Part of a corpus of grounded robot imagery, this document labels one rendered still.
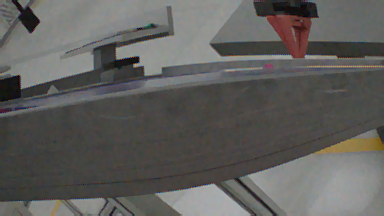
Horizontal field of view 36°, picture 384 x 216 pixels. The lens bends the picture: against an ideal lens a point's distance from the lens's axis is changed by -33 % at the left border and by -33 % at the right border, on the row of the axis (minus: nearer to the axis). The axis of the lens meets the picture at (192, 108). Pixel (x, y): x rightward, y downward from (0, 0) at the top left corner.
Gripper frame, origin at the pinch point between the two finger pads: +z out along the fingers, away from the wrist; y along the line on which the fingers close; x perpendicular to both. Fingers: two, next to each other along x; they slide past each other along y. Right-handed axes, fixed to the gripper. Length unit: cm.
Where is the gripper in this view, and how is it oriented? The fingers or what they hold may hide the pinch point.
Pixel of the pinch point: (298, 59)
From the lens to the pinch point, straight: 105.7
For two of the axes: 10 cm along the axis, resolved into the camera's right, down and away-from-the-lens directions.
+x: 8.3, -1.0, 5.5
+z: 1.0, 9.9, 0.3
